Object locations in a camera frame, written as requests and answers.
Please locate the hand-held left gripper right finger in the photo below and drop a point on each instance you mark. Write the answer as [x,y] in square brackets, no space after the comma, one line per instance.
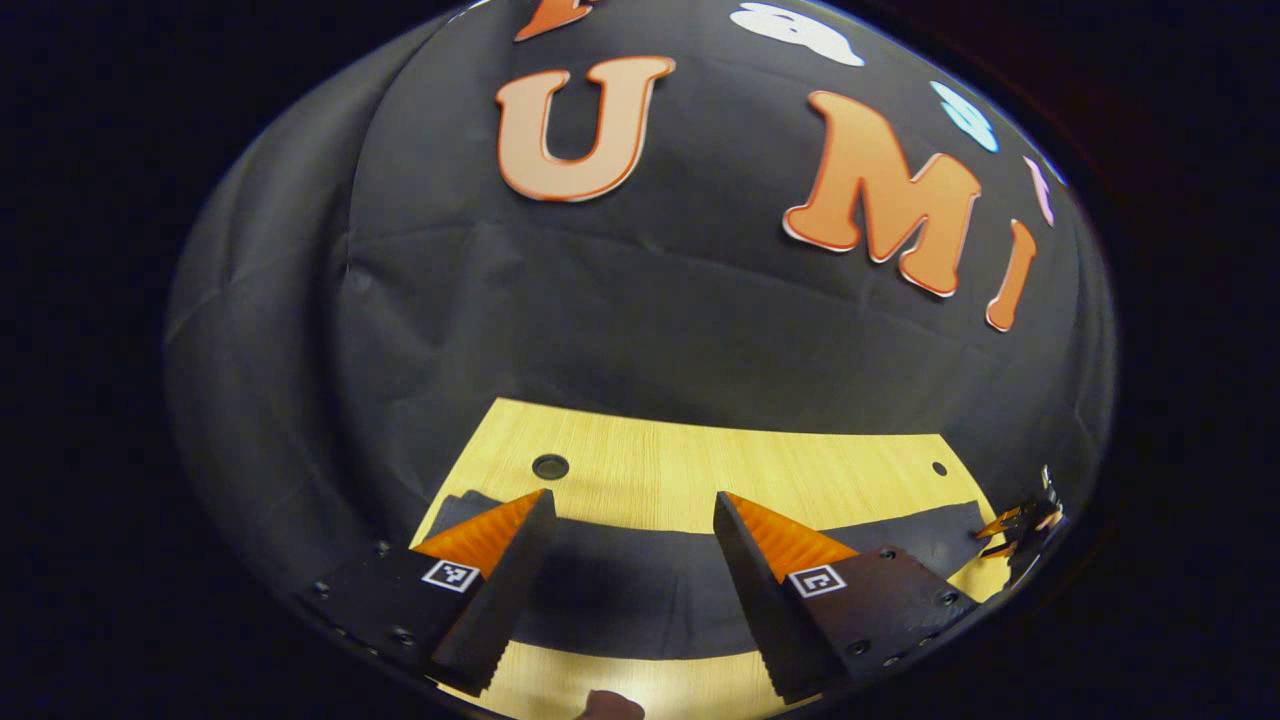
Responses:
[755,610]

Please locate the black backdrop cloth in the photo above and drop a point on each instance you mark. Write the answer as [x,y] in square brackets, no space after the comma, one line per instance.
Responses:
[650,320]

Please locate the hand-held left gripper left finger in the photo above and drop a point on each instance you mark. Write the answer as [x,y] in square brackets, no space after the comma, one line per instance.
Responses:
[510,600]

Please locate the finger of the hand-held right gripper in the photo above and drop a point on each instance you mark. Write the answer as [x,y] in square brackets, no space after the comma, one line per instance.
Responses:
[1005,549]
[1003,523]

